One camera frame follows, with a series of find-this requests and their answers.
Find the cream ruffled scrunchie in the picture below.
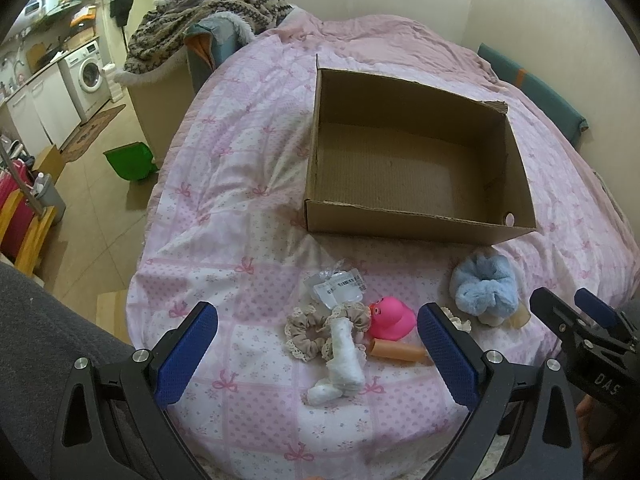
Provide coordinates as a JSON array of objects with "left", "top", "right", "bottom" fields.
[{"left": 440, "top": 307, "right": 472, "bottom": 334}]

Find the translucent beige small item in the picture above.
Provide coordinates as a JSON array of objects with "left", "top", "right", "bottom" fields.
[{"left": 478, "top": 302, "right": 532, "bottom": 330}]

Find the peach rubber tube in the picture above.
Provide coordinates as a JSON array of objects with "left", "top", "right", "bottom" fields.
[{"left": 369, "top": 339, "right": 433, "bottom": 365}]

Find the light blue fluffy scrunchie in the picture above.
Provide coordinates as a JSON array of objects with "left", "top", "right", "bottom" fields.
[{"left": 449, "top": 252, "right": 520, "bottom": 318}]

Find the pink rubber duck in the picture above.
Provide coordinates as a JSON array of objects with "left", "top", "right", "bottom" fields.
[{"left": 368, "top": 297, "right": 416, "bottom": 341}]

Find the white sock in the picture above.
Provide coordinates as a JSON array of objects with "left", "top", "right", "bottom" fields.
[{"left": 306, "top": 318, "right": 366, "bottom": 406}]

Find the clear plastic packet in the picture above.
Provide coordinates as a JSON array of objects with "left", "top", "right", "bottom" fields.
[{"left": 304, "top": 260, "right": 367, "bottom": 310}]

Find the beige lace scrunchie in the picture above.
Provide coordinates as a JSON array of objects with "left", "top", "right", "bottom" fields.
[{"left": 284, "top": 302, "right": 371, "bottom": 362}]

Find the pink patterned quilt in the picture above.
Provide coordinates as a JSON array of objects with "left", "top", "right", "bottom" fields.
[{"left": 127, "top": 9, "right": 639, "bottom": 479}]

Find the yellow wooden chair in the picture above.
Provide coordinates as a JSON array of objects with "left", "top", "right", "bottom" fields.
[{"left": 1, "top": 188, "right": 55, "bottom": 278}]

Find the open brown cardboard box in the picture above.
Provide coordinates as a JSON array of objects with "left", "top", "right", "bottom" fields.
[{"left": 303, "top": 67, "right": 537, "bottom": 246}]

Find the teal cushion with orange stripe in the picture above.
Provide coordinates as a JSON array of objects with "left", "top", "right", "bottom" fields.
[{"left": 477, "top": 44, "right": 589, "bottom": 148}]

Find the grey small trash can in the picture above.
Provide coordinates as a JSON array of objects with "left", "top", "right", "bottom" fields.
[{"left": 32, "top": 172, "right": 66, "bottom": 226}]

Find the green plastic bin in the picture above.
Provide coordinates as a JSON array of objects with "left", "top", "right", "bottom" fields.
[{"left": 104, "top": 142, "right": 158, "bottom": 182}]

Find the red suitcase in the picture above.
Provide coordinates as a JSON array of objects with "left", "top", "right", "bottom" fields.
[{"left": 0, "top": 158, "right": 37, "bottom": 261}]

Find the brown door mat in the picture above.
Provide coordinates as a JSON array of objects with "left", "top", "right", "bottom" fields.
[{"left": 60, "top": 104, "right": 126, "bottom": 164}]

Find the white kitchen cabinet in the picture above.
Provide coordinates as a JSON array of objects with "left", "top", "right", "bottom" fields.
[{"left": 1, "top": 63, "right": 80, "bottom": 156}]

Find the white washing machine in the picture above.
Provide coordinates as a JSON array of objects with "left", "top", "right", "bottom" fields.
[{"left": 58, "top": 40, "right": 110, "bottom": 124}]

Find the teal fur-trimmed jacket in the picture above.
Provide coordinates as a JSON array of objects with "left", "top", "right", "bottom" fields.
[{"left": 183, "top": 11, "right": 255, "bottom": 93}]

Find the patterned knit blanket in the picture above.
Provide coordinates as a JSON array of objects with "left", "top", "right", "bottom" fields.
[{"left": 114, "top": 0, "right": 293, "bottom": 87}]

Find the black hanging bag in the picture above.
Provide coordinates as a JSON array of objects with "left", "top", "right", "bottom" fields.
[{"left": 110, "top": 0, "right": 134, "bottom": 27}]

